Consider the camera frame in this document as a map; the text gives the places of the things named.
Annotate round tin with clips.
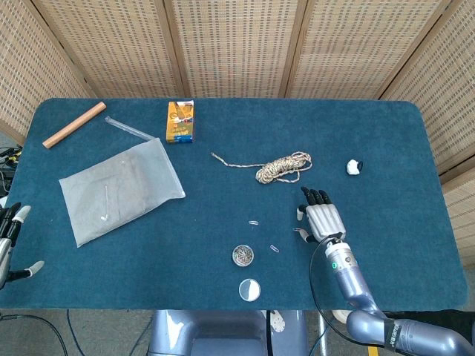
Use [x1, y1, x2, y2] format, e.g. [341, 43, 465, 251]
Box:
[232, 244, 255, 267]

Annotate bundle of cables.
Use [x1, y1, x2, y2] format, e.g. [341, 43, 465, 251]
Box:
[0, 146, 24, 197]

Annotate black floor cable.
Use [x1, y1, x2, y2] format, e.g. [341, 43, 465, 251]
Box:
[0, 313, 70, 356]

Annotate coiled beige rope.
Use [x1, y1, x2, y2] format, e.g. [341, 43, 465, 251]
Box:
[210, 151, 313, 185]

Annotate frosted plastic zip bag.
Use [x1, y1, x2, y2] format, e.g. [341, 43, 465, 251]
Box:
[58, 137, 186, 248]

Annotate orange yellow card box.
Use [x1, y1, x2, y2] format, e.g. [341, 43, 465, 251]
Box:
[165, 99, 196, 145]

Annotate round tin lid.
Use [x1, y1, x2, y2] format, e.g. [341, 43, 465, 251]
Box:
[238, 278, 261, 302]

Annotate woven folding screen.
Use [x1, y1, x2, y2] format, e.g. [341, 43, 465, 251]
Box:
[0, 0, 475, 268]

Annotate clear plastic tube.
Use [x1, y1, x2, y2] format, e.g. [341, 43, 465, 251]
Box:
[104, 115, 155, 142]

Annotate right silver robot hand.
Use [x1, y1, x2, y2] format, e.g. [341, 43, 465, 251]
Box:
[295, 186, 347, 245]

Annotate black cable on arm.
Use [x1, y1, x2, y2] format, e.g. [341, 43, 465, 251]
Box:
[309, 231, 387, 349]

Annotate wooden rod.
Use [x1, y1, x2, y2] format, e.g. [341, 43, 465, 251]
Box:
[42, 102, 108, 150]

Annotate dark blue table cloth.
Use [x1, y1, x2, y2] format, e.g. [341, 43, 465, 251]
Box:
[0, 97, 469, 311]

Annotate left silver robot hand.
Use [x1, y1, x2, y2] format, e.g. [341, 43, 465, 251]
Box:
[0, 202, 45, 287]

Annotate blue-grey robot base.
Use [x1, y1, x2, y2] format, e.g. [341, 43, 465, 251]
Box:
[147, 309, 309, 356]

